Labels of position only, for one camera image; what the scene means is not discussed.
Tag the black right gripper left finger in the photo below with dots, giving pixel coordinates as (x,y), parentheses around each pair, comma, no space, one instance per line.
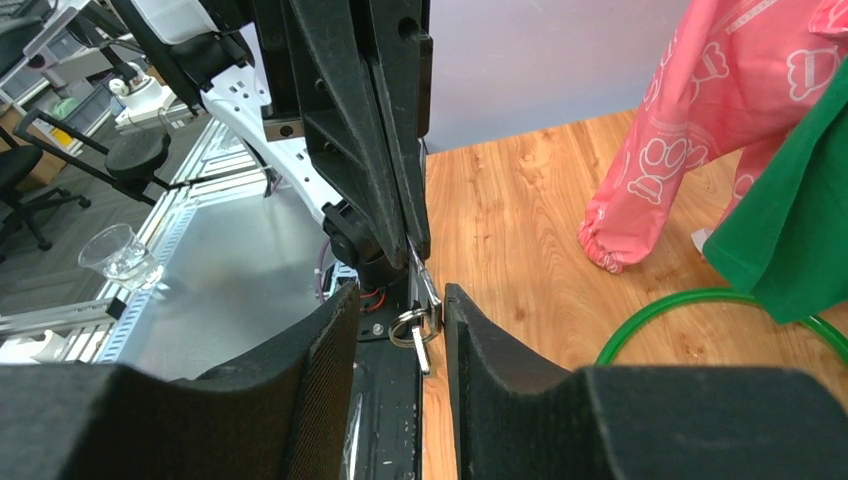
(277,411)

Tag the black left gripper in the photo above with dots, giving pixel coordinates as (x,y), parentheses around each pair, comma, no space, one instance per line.
(344,68)

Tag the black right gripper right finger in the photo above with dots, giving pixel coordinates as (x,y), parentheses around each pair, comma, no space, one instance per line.
(518,415)

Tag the green cable lock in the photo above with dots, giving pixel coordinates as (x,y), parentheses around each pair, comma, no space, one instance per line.
(815,324)

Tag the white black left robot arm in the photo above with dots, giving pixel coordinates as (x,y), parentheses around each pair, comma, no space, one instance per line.
(209,53)

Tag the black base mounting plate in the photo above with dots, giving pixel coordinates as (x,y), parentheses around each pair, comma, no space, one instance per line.
(383,432)

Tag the clear plastic cup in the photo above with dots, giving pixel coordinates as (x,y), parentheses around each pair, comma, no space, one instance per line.
(120,256)

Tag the green t-shirt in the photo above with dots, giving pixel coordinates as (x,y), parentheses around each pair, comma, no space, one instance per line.
(785,243)

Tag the pink patterned garment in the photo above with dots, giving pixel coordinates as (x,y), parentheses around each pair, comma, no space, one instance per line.
(737,76)

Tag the black office chair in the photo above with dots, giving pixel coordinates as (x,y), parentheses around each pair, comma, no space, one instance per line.
(19,162)

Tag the aluminium frame rail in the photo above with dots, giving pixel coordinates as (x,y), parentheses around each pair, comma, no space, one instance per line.
(80,316)

